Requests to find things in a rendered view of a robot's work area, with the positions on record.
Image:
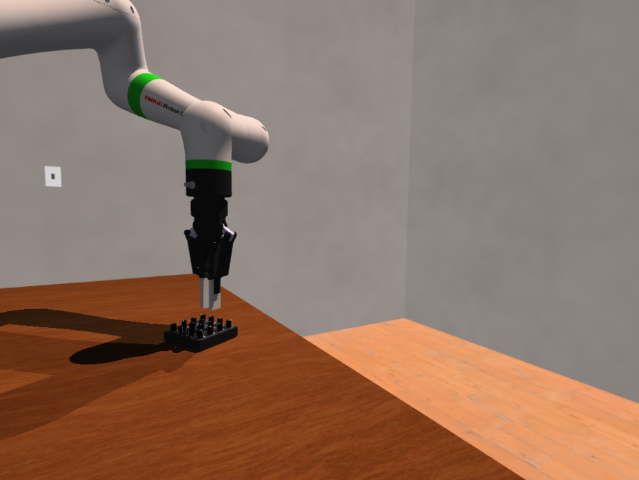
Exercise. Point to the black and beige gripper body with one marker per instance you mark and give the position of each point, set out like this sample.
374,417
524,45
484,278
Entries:
209,213

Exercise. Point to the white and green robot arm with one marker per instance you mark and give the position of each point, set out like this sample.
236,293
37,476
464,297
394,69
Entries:
112,28

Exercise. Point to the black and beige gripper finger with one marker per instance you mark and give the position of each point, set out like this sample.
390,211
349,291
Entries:
219,262
195,240

